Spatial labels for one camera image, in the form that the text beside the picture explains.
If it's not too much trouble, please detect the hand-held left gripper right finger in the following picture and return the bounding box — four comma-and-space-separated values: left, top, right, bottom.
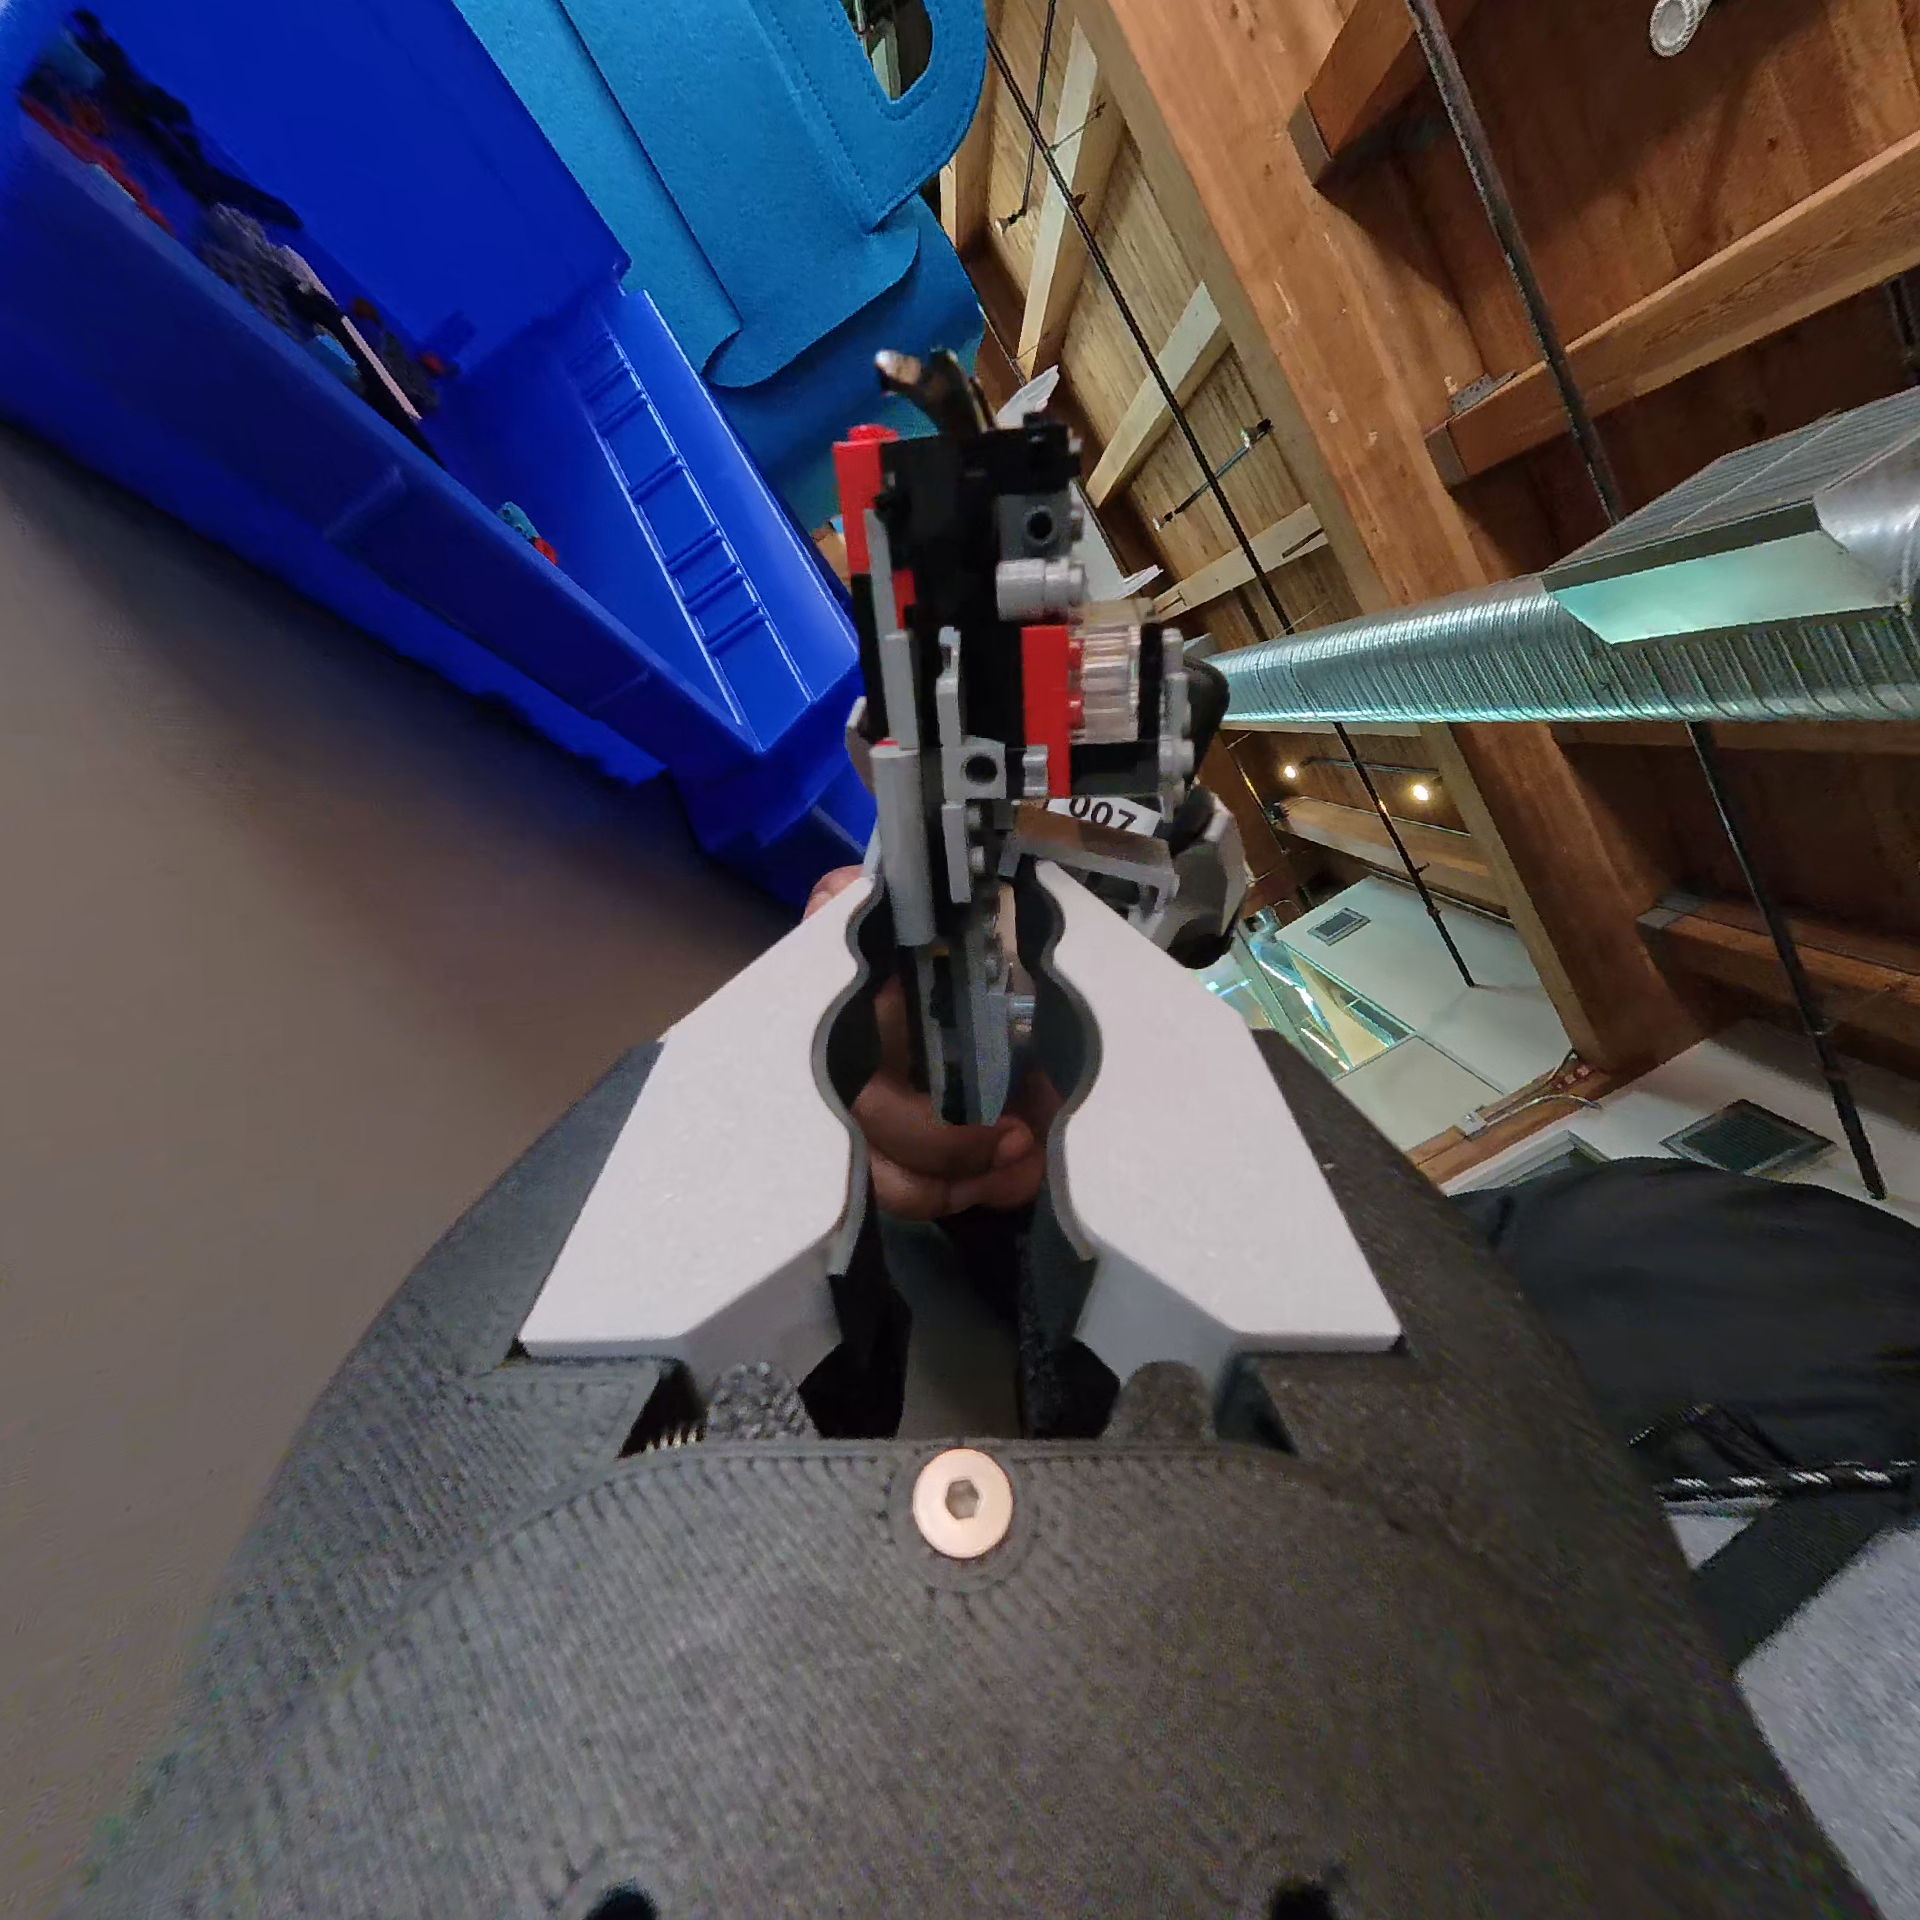
1019, 867, 1408, 1409

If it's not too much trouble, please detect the person's right hand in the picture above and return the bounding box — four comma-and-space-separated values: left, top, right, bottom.
853, 971, 1048, 1215

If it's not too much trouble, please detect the person's grey sweatshirt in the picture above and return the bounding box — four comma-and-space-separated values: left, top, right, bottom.
1665, 1500, 1920, 1920

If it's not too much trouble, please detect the blue plastic bin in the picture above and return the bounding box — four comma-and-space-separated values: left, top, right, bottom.
0, 0, 818, 788
577, 286, 890, 911

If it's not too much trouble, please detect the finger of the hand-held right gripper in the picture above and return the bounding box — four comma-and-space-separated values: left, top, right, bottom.
1018, 817, 1183, 911

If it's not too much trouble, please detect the colourful toy brick pile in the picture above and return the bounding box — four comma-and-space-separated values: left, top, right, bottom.
23, 29, 559, 569

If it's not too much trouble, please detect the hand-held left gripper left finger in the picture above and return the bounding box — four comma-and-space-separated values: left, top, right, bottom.
517, 873, 884, 1373

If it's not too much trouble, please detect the grey desk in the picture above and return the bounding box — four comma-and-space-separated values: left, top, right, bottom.
0, 421, 904, 1920

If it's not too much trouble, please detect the silver ventilation duct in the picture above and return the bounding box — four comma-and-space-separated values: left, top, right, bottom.
1200, 411, 1920, 737

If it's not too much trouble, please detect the grey black toy brick model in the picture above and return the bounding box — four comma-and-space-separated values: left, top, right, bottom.
832, 348, 1203, 1126

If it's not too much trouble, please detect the blue felt bag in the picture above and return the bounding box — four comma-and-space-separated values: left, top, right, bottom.
450, 0, 992, 471

